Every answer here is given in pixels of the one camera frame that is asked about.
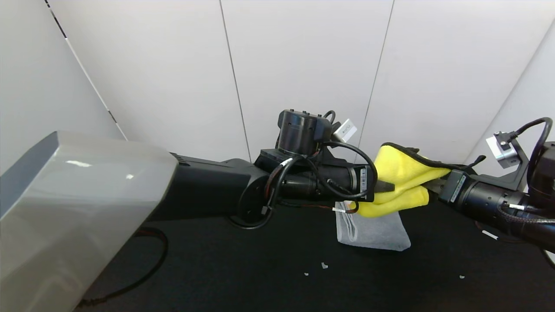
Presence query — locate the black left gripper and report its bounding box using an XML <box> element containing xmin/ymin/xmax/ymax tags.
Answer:
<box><xmin>322</xmin><ymin>165</ymin><xmax>395</xmax><ymax>202</ymax></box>

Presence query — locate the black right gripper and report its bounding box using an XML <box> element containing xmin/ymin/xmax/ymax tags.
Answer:
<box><xmin>421</xmin><ymin>169</ymin><xmax>504</xmax><ymax>222</ymax></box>

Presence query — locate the yellow towel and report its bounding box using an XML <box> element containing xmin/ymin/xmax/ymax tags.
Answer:
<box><xmin>356</xmin><ymin>143</ymin><xmax>452</xmax><ymax>218</ymax></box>

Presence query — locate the grey towel with orange marks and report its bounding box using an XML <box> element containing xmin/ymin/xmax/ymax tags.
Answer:
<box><xmin>334</xmin><ymin>200</ymin><xmax>411</xmax><ymax>252</ymax></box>

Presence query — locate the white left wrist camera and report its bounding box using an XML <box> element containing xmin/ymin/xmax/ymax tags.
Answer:
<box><xmin>334</xmin><ymin>119</ymin><xmax>359</xmax><ymax>144</ymax></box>

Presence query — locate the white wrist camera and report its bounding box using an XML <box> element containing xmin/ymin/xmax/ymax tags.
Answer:
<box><xmin>334</xmin><ymin>119</ymin><xmax>359</xmax><ymax>144</ymax></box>
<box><xmin>485</xmin><ymin>132</ymin><xmax>522</xmax><ymax>170</ymax></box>

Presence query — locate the black left arm cable bundle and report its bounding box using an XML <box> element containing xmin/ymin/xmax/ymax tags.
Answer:
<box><xmin>227</xmin><ymin>110</ymin><xmax>379</xmax><ymax>231</ymax></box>

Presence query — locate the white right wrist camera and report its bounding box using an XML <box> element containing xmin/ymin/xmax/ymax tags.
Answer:
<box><xmin>485</xmin><ymin>132</ymin><xmax>522</xmax><ymax>170</ymax></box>

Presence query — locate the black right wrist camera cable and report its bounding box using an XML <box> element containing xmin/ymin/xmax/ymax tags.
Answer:
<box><xmin>509</xmin><ymin>117</ymin><xmax>554</xmax><ymax>185</ymax></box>

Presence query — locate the hanging black red cable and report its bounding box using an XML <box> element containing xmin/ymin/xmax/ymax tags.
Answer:
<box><xmin>75</xmin><ymin>227</ymin><xmax>169</xmax><ymax>309</ymax></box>

